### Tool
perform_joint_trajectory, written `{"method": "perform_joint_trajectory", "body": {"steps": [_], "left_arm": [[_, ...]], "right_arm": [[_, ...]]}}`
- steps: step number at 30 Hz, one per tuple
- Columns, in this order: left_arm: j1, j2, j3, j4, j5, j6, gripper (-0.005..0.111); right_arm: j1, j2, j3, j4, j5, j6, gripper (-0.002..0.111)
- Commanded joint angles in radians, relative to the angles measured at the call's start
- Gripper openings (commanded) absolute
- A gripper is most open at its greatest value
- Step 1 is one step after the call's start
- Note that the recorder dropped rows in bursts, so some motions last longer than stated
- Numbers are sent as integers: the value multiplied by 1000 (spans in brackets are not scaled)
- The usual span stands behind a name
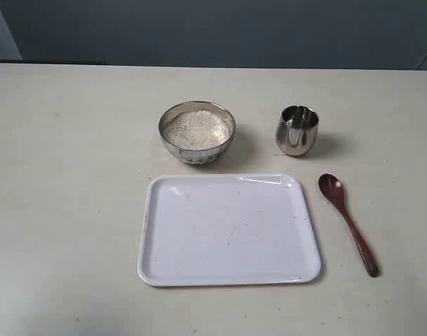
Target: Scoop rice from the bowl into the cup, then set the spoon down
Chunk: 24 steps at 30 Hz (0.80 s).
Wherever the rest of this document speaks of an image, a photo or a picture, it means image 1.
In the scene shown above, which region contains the dark red wooden spoon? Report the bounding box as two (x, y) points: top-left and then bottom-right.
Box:
(318, 174), (379, 278)

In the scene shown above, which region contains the steel bowl of rice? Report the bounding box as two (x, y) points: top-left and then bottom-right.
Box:
(158, 101), (236, 165)

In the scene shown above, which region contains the steel cup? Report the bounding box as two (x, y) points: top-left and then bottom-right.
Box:
(276, 105), (319, 157)

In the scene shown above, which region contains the white plastic tray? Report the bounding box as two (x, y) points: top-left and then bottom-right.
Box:
(137, 174), (322, 287)

